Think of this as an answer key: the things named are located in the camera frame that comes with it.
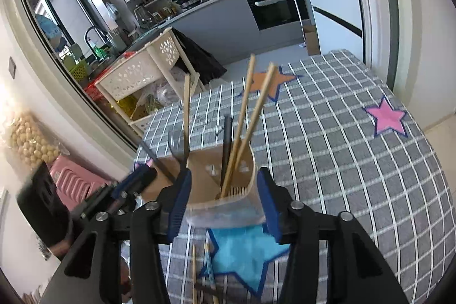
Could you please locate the beige plastic storage cart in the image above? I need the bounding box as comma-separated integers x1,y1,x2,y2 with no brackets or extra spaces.
94,26,206,138

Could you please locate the cardboard box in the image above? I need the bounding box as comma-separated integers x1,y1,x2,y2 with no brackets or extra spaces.
302,25,321,56

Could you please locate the beige plastic utensil holder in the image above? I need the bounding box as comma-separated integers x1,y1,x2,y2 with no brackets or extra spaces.
142,144,268,230

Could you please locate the pink plastic stool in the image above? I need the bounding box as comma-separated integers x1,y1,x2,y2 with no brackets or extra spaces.
48,155,115,213

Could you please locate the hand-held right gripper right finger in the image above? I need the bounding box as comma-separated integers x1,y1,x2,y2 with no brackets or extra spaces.
256,167,410,304

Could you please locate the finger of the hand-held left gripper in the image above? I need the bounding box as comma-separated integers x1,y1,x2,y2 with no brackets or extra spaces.
112,163,158,200

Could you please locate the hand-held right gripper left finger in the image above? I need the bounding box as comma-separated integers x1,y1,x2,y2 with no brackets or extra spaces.
39,169,193,304

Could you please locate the blue patterned chopstick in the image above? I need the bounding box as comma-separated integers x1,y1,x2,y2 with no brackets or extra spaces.
203,242,219,304

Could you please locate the grey checkered star tablecloth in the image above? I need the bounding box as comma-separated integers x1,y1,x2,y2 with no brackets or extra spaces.
121,49,447,304

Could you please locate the black kitchen faucet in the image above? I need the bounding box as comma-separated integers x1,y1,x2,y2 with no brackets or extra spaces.
83,26,112,56

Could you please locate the black built-in oven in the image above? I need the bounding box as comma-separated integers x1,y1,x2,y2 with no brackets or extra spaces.
244,0,311,31

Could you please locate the black cloth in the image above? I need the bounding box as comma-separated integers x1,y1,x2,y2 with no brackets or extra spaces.
172,28,227,84

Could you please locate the wooden chopstick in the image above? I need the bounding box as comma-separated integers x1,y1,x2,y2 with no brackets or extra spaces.
220,54,256,198
233,62,276,167
191,244,198,304
182,74,192,157

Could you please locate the bag of beige balls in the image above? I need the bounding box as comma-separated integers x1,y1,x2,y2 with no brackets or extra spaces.
0,111,67,170

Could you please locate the grey kitchen counter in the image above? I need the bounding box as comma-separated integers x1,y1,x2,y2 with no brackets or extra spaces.
135,0,310,66

